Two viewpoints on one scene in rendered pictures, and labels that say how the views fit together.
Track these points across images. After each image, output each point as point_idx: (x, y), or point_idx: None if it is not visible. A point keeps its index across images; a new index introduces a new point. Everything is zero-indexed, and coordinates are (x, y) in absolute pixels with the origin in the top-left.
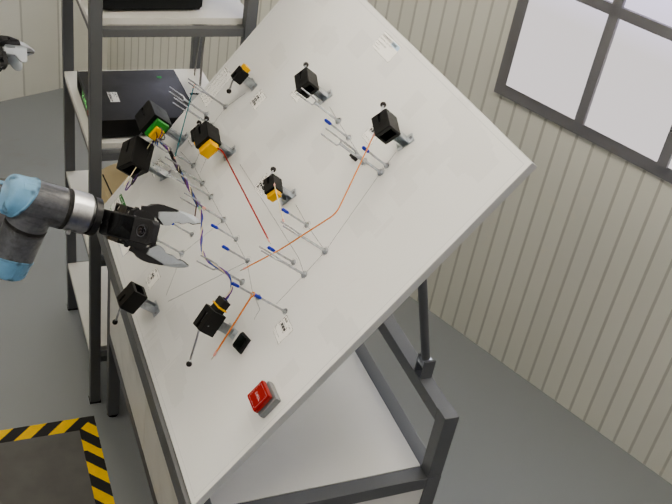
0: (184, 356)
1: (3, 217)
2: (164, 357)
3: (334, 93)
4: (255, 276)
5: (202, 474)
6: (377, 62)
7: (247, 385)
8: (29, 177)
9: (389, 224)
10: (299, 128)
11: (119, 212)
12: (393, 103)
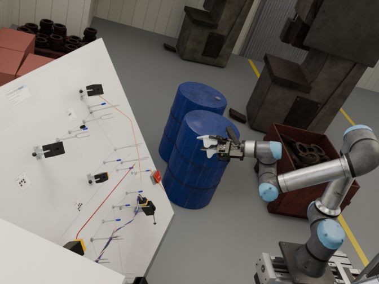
0: (141, 243)
1: (273, 169)
2: (141, 261)
3: (37, 143)
4: (119, 198)
5: (168, 210)
6: (28, 103)
7: (149, 191)
8: (273, 143)
9: (110, 110)
10: (52, 176)
11: (236, 138)
12: (59, 97)
